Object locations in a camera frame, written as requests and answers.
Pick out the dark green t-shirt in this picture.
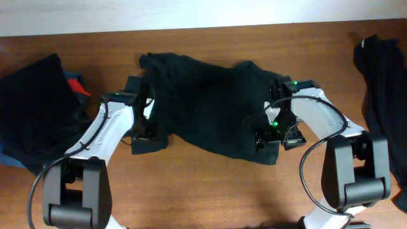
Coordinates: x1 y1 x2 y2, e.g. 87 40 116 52
139 53 279 165

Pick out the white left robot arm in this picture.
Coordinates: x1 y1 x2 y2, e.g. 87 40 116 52
43 76 167 229

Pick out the red garment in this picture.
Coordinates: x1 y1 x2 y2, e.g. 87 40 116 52
67 78 91 97

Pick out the folded black garment stack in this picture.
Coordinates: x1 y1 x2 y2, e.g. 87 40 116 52
1 54 91 175

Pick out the blue garment under stack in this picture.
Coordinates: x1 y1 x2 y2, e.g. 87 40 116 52
1 71 91 168

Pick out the black garment at right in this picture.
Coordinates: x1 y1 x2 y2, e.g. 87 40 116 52
354 34 406 212

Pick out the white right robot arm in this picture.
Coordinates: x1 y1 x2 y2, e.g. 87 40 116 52
253 76 390 229

